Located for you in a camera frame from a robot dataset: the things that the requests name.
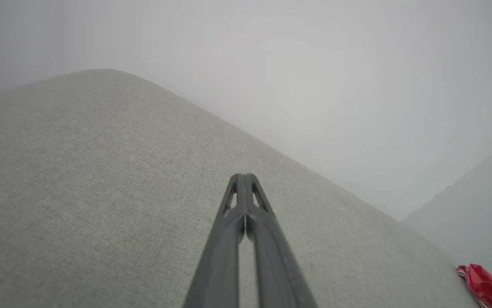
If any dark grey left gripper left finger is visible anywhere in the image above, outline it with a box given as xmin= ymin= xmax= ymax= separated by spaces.
xmin=182 ymin=173 xmax=245 ymax=308

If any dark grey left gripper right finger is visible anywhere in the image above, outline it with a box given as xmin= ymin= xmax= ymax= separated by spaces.
xmin=243 ymin=173 xmax=318 ymax=308

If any red Bulls 23 jersey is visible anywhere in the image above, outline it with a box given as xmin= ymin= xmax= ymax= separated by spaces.
xmin=456 ymin=264 xmax=492 ymax=308

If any grey fabric sofa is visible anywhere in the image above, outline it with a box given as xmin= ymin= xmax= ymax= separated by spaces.
xmin=0 ymin=68 xmax=482 ymax=308

